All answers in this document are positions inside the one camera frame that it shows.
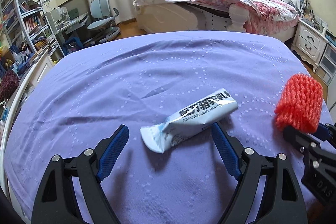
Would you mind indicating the red foam net sleeve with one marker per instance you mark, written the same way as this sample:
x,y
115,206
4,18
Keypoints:
x,y
300,104

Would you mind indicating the purple tablecloth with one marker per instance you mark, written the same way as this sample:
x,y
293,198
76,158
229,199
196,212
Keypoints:
x,y
138,82

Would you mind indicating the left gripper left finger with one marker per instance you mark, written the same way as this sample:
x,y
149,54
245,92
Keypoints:
x,y
91,167

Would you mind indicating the clear plastic drawer unit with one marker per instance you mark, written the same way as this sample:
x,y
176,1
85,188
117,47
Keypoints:
x,y
327,67

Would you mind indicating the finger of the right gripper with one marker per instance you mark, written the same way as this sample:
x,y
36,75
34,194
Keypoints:
x,y
326,132
304,144

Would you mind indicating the white study desk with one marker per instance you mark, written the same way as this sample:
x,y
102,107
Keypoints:
x,y
60,27

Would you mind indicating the white milk powder packet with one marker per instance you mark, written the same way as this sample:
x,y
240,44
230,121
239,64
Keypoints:
x,y
188,121

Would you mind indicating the dark red fluffy duster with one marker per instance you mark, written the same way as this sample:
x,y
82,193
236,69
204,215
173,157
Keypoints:
x,y
9,84

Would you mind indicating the light blue desk chair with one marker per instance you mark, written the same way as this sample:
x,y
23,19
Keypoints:
x,y
104,25

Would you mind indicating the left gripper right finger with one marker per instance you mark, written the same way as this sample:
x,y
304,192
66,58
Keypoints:
x,y
246,166

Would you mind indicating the white bookshelf with books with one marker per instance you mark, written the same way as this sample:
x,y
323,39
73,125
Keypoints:
x,y
27,29

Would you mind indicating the white nightstand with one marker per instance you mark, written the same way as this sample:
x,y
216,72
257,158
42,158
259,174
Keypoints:
x,y
309,44

